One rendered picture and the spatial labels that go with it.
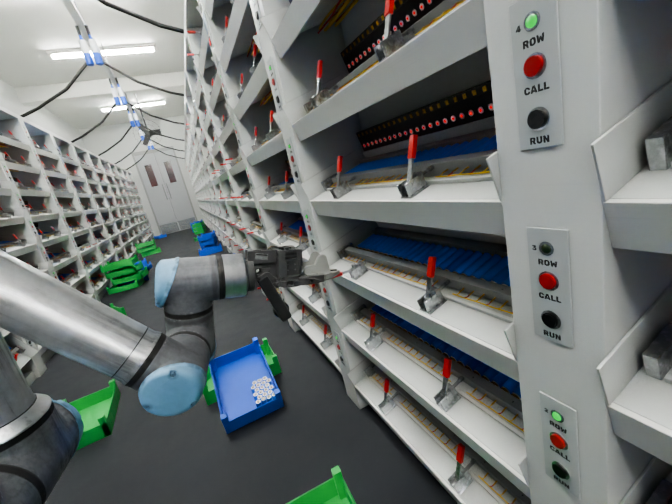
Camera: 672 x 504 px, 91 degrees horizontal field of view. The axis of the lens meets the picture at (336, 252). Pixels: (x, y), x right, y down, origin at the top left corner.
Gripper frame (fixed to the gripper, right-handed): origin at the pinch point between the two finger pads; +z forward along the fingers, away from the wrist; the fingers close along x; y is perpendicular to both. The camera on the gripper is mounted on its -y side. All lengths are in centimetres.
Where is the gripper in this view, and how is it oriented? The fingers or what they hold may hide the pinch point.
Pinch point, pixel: (333, 274)
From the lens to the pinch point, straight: 78.3
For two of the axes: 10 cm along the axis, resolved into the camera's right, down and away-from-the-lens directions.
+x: -4.1, -1.4, 9.0
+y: -0.1, -9.9, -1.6
